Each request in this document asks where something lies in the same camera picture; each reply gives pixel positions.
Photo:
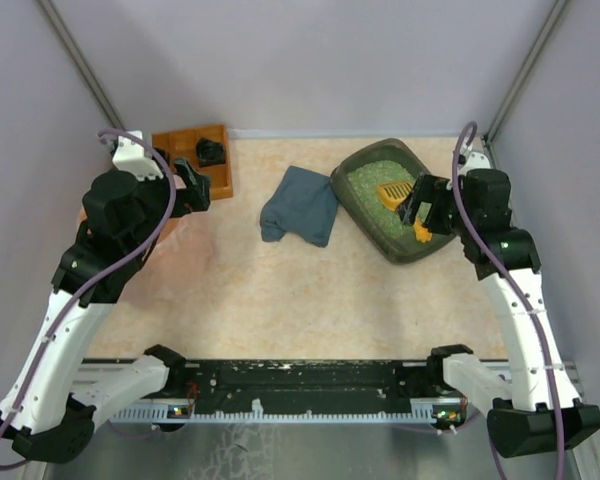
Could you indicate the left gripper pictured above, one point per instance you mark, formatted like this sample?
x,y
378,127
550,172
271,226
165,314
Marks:
x,y
181,187

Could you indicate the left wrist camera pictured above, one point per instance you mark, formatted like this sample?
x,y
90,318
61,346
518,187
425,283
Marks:
x,y
133,158

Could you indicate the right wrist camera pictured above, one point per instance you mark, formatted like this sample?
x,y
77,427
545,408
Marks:
x,y
471,160

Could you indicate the orange wooden tray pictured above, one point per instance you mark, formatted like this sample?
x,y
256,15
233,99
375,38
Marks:
x,y
182,143

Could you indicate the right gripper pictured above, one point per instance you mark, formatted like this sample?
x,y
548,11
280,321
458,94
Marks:
x,y
431,205

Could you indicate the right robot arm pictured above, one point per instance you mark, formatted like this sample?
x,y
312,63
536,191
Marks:
x,y
538,409

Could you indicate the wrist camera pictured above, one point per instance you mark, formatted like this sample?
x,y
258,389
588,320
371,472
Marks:
x,y
133,158
471,160

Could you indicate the yellow litter scoop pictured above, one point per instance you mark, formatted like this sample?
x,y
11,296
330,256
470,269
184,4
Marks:
x,y
391,194

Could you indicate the grey-blue cloth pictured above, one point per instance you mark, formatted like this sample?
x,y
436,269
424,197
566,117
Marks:
x,y
303,204

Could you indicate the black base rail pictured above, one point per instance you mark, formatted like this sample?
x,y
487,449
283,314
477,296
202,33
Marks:
x,y
276,391

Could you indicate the black object in tray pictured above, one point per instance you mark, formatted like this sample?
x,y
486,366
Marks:
x,y
210,153

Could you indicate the dark green litter box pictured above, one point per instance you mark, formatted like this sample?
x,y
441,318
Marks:
x,y
370,185

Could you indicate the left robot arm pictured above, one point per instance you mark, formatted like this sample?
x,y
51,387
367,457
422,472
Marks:
x,y
43,416

